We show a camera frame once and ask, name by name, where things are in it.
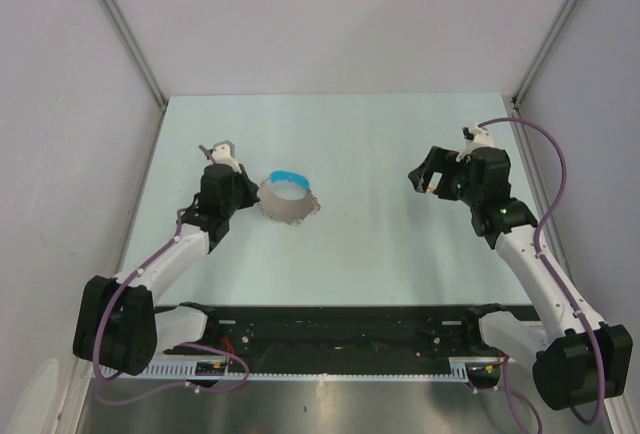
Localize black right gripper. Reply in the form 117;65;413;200
408;146;482;207

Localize blue key tag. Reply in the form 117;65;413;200
269;170;311;190

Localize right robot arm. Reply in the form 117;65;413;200
408;146;633;410

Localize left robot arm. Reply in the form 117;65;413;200
72;161;259;375

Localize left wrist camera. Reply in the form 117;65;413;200
198;140;239;170

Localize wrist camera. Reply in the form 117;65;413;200
456;123;495;162
198;140;239;170

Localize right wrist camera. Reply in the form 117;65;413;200
456;123;495;162

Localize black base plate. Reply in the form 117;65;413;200
159;305;524;361

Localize grey slotted cable duct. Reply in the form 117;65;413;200
99;357;471;381

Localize right aluminium corner post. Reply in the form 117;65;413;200
509;0;581;110

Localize aluminium corner post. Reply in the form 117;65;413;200
509;0;581;110
97;0;168;113

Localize left aluminium corner post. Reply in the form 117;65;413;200
97;0;168;113

